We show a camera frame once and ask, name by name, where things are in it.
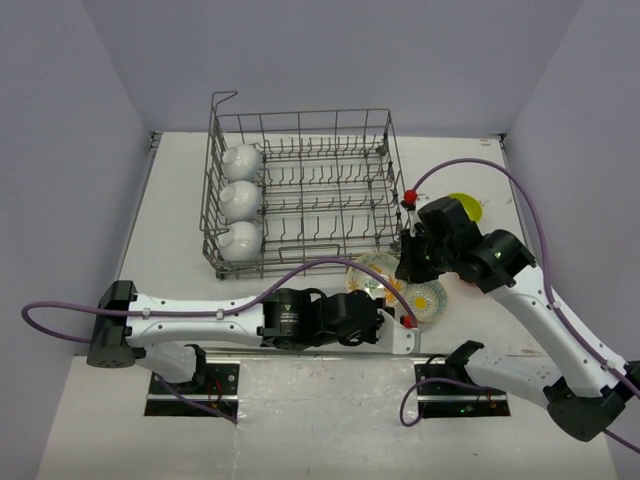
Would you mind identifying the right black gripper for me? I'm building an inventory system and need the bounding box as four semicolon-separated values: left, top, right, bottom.
396;226;456;284

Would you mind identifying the orange flower patterned bowl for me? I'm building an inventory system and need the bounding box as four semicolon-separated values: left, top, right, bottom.
346;252;406;307

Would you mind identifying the blue yellow patterned bowl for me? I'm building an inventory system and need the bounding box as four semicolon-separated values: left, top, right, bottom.
404;281;448;323

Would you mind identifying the lime green bowl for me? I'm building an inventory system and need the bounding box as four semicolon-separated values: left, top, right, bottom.
449;192;483;222

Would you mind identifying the white bowl front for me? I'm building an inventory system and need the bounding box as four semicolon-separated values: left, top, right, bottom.
216;221;262;261

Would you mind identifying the white bowl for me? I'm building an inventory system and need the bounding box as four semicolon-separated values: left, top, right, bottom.
216;221;262;261
219;180;261;222
222;144;262;182

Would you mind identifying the white bowl back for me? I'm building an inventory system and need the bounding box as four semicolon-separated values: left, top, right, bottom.
222;144;262;182

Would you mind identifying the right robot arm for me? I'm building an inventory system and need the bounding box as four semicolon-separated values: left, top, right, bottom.
396;191;639;442

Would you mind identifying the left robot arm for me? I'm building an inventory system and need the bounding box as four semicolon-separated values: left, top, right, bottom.
87;281;388;393

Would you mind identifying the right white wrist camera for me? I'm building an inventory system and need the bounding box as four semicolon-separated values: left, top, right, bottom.
407;206;424;237

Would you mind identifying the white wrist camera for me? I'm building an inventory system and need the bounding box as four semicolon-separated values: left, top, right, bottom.
407;206;424;237
376;309;421;355

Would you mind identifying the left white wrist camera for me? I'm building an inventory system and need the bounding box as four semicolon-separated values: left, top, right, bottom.
376;309;421;355

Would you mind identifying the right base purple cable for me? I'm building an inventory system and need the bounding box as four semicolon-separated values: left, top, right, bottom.
398;377;496;428

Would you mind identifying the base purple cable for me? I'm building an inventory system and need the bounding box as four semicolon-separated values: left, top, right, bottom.
157;374;239;426
398;377;496;428

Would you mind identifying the grey wire dish rack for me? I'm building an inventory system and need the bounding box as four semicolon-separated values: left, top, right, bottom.
199;91;405;280

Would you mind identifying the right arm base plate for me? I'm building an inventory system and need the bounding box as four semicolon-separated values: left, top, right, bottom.
414;356;511;419

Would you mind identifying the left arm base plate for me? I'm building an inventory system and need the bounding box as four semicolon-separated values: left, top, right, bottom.
144;361;240;421

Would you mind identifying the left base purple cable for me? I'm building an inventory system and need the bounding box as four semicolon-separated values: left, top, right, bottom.
157;374;239;426

